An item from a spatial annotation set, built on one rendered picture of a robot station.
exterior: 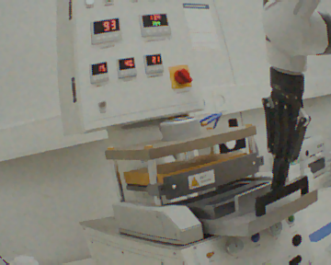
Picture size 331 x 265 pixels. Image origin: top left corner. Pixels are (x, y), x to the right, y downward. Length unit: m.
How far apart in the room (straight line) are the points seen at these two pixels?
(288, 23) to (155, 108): 0.68
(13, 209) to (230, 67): 1.09
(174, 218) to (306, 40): 0.46
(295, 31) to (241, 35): 1.55
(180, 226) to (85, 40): 0.51
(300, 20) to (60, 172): 1.10
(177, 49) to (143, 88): 0.14
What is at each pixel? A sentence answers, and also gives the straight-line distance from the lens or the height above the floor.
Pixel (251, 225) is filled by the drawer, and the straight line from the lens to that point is 0.98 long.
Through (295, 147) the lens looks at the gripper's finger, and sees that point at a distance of 0.99.
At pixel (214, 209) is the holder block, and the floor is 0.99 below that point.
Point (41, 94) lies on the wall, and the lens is 1.69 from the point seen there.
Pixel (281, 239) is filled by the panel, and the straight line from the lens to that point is 1.19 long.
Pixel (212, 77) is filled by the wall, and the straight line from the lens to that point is 2.14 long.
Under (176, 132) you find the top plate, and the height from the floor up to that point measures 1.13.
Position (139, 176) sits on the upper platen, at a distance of 1.25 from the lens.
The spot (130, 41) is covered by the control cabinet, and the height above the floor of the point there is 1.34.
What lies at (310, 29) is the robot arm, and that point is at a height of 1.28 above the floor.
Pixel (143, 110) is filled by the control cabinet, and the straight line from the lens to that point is 1.38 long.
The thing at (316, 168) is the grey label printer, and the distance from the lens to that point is 2.22.
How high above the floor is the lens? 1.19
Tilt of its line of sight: 3 degrees down
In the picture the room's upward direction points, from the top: 9 degrees counter-clockwise
